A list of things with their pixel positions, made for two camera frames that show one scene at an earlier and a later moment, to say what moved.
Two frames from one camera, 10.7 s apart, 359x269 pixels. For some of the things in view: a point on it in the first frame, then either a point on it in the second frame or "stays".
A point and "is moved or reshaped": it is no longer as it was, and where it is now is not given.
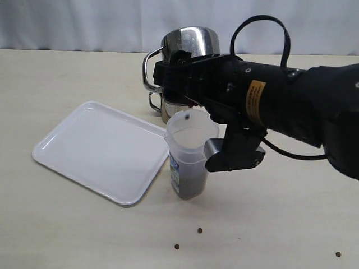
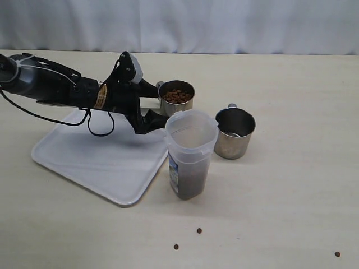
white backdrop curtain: [314, 27] stays
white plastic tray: [109, 152] stays
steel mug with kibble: [201, 41] is moved or reshaped
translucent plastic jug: [187, 131] stays
